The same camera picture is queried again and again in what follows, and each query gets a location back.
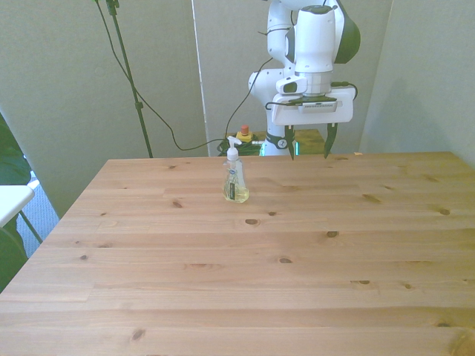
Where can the clear sanitizer pump bottle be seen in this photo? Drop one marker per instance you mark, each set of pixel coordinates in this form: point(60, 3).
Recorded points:
point(234, 181)

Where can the yellow emergency stop button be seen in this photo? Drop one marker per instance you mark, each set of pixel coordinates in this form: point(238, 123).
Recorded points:
point(244, 134)

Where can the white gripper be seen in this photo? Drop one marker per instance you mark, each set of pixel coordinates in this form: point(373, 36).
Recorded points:
point(311, 111)

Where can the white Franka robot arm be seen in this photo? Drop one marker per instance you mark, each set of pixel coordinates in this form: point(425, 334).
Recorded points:
point(311, 41)

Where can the white folding chair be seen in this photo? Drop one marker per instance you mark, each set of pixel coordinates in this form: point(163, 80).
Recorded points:
point(16, 207)

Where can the black camera stand pole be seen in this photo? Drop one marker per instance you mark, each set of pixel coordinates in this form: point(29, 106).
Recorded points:
point(130, 79)

